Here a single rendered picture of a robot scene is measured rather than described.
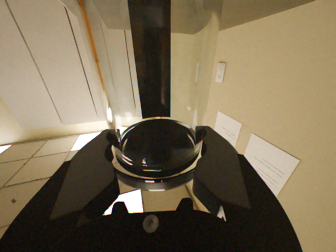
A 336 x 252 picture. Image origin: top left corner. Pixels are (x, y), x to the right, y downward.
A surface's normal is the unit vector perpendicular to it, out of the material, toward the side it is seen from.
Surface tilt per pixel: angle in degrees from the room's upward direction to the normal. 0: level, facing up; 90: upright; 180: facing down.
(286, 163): 90
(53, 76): 90
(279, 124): 90
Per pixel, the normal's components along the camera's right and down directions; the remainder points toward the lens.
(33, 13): 0.30, 0.44
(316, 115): -0.95, 0.15
